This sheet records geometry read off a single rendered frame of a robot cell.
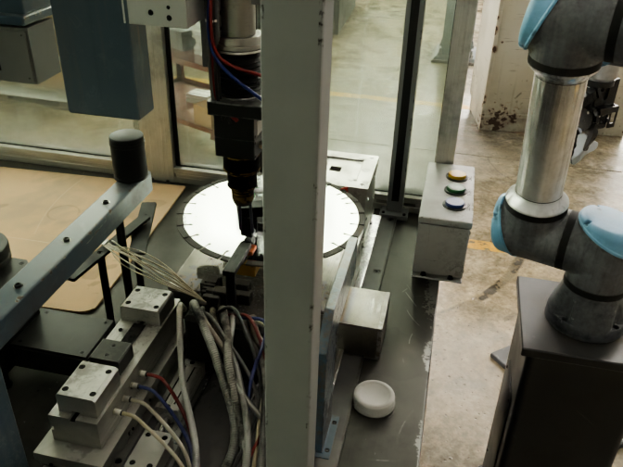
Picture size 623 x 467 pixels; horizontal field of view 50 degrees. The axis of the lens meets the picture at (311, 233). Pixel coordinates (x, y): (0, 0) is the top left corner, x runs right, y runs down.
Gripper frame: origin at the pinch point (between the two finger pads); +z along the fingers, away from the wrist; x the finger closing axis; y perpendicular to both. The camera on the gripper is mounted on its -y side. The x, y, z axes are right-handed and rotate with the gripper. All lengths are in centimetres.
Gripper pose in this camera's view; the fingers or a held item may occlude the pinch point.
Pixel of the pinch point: (571, 159)
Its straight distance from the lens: 172.8
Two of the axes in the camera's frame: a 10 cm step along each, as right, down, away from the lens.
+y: 8.9, -2.1, 4.0
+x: -4.5, -4.7, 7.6
